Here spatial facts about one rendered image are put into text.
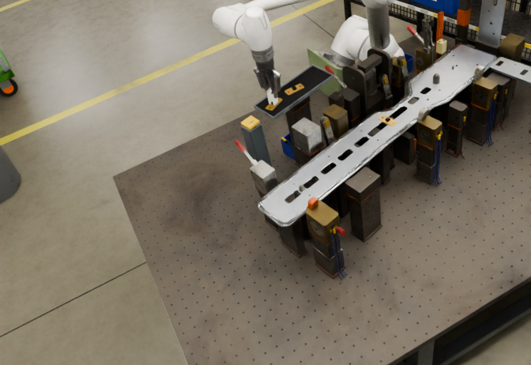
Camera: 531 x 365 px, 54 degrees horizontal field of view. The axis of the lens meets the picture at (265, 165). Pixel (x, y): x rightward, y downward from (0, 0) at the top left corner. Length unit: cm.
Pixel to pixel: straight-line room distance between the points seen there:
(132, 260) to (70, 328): 53
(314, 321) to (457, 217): 78
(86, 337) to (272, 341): 146
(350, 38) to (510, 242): 130
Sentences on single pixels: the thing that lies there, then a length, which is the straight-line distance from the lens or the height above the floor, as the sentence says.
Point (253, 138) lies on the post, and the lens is 223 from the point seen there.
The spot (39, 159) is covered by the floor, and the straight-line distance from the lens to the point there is 457.
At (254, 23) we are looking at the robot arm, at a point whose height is 159.
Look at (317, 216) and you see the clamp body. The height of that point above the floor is 106.
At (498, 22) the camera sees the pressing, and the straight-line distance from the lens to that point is 276.
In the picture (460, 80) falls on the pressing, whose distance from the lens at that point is 259.
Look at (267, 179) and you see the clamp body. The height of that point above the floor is 104.
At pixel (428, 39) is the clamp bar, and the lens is 267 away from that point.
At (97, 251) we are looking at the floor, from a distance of 362.
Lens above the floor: 257
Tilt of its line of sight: 45 degrees down
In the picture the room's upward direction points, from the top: 15 degrees counter-clockwise
